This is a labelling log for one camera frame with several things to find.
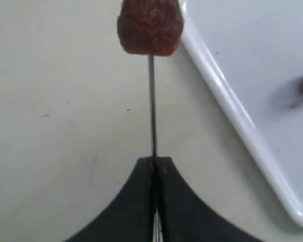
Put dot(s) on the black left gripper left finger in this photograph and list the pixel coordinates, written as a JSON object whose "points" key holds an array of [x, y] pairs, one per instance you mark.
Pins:
{"points": [[130, 215]]}

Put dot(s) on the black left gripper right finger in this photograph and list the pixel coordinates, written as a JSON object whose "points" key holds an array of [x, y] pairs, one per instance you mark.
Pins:
{"points": [[184, 216]]}

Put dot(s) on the white rectangular plastic tray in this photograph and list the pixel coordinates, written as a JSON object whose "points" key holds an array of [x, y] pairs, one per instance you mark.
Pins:
{"points": [[250, 54]]}

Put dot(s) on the thin metal skewer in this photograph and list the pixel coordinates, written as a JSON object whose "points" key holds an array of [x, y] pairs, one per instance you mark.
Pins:
{"points": [[153, 128]]}

